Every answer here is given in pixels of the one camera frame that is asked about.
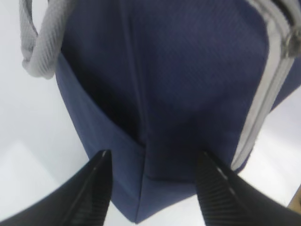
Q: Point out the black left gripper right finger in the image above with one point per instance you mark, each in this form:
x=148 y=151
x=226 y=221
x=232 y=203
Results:
x=225 y=199

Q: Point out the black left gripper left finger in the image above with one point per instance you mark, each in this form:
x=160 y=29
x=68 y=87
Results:
x=81 y=201

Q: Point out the navy blue lunch bag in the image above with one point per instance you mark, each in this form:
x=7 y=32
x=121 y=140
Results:
x=158 y=81

